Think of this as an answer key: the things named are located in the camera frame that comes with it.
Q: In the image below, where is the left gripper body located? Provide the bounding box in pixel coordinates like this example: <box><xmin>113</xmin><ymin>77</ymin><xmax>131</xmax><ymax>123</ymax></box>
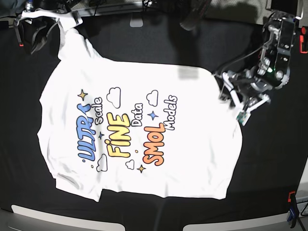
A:
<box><xmin>219</xmin><ymin>71</ymin><xmax>272</xmax><ymax>126</ymax></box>

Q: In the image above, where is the red blue clamp near right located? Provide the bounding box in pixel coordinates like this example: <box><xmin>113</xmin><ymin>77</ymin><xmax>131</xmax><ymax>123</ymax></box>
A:
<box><xmin>287</xmin><ymin>191</ymin><xmax>298</xmax><ymax>229</ymax></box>

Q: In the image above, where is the red black clamp far right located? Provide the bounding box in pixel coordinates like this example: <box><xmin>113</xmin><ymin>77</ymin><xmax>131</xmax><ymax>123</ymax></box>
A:
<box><xmin>299</xmin><ymin>26</ymin><xmax>308</xmax><ymax>54</ymax></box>

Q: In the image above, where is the black table cloth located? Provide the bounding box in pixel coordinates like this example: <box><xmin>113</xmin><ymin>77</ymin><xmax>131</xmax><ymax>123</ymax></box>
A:
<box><xmin>0</xmin><ymin>14</ymin><xmax>308</xmax><ymax>231</ymax></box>

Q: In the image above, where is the red black clamp far left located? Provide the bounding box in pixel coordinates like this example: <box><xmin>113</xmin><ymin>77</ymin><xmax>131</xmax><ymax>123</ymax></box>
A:
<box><xmin>13</xmin><ymin>19</ymin><xmax>25</xmax><ymax>47</ymax></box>

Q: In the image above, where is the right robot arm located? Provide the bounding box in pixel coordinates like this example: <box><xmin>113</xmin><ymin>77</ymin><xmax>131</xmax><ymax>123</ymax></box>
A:
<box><xmin>13</xmin><ymin>0</ymin><xmax>83</xmax><ymax>54</ymax></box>

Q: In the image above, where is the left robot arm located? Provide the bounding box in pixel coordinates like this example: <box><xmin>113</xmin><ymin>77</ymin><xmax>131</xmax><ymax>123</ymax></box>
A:
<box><xmin>215</xmin><ymin>10</ymin><xmax>296</xmax><ymax>125</ymax></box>

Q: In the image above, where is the white printed t-shirt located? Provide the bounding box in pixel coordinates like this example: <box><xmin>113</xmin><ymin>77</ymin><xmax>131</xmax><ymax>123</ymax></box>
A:
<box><xmin>38</xmin><ymin>28</ymin><xmax>242</xmax><ymax>201</ymax></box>

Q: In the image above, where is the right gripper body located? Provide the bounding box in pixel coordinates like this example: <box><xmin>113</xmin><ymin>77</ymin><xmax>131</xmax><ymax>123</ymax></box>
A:
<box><xmin>15</xmin><ymin>9</ymin><xmax>83</xmax><ymax>54</ymax></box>

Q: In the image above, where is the red black clamp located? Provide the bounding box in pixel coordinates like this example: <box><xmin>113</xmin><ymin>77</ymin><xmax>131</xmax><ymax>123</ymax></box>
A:
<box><xmin>13</xmin><ymin>19</ymin><xmax>25</xmax><ymax>47</ymax></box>
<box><xmin>299</xmin><ymin>26</ymin><xmax>308</xmax><ymax>54</ymax></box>

